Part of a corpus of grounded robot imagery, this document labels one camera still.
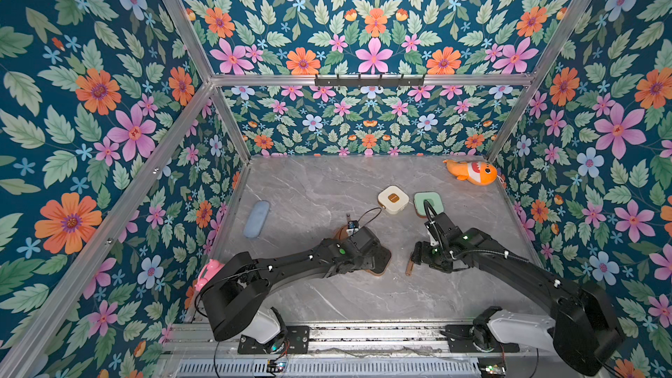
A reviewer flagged brown nail clipper case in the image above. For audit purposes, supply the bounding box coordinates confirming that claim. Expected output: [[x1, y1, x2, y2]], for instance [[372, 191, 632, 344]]
[[335, 224, 394, 278]]

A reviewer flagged green nail clipper case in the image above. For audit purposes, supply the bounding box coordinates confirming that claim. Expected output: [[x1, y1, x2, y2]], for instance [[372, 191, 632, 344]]
[[413, 192, 445, 218]]

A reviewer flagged cream nail clipper case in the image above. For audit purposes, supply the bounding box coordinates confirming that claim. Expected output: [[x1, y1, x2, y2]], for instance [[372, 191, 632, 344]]
[[377, 185, 410, 215]]

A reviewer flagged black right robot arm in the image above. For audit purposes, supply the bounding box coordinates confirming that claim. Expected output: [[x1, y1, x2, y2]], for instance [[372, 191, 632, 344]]
[[410, 213, 626, 376]]

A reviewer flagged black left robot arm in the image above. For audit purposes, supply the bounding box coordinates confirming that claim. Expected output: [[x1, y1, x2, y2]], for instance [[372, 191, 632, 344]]
[[195, 227, 391, 344]]

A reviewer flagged orange clownfish plush toy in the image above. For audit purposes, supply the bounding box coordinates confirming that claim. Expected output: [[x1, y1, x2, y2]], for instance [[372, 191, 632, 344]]
[[444, 159, 498, 187]]

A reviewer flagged blue oval case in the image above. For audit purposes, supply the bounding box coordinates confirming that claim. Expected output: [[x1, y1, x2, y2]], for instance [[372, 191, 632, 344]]
[[243, 201, 271, 240]]

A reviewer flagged pink alarm clock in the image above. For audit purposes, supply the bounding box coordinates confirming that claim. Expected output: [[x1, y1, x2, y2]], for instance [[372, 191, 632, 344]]
[[194, 259, 224, 293]]

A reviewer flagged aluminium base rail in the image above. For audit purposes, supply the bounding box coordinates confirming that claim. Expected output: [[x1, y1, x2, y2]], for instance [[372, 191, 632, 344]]
[[162, 319, 597, 358]]

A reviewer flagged black hook rail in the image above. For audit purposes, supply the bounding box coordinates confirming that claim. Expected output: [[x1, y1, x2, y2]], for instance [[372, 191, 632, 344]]
[[313, 75, 425, 89]]

